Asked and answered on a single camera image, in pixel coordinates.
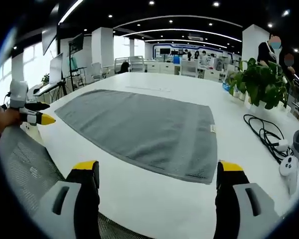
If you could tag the small green potted plant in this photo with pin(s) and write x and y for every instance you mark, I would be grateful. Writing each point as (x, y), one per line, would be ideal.
(45, 79)

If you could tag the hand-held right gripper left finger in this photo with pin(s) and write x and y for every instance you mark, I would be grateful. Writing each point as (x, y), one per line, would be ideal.
(76, 199)

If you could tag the grey towel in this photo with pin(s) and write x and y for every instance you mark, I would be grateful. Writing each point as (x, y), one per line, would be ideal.
(142, 129)

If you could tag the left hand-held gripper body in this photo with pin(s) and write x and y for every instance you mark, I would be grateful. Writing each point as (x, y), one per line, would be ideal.
(18, 93)

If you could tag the grey mesh office chair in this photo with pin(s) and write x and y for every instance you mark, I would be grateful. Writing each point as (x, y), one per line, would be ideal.
(27, 169)

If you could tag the white game controller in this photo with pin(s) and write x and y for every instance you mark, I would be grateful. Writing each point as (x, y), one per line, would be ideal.
(292, 164)

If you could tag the white office chair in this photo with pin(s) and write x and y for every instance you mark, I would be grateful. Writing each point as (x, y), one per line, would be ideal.
(137, 63)

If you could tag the person's left hand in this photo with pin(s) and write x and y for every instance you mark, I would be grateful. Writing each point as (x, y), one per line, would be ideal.
(8, 119)

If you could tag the white table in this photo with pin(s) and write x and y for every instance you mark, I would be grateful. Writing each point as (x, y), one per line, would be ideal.
(164, 149)

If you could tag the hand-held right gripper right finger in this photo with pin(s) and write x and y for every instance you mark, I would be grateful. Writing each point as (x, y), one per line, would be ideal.
(235, 201)

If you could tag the white side desk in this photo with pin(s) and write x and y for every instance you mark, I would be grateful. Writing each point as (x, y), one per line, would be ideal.
(48, 88)

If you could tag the white power adapter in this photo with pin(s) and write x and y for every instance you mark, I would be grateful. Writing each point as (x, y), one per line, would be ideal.
(282, 145)

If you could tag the computer monitor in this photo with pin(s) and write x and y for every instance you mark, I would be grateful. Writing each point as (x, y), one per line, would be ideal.
(55, 67)

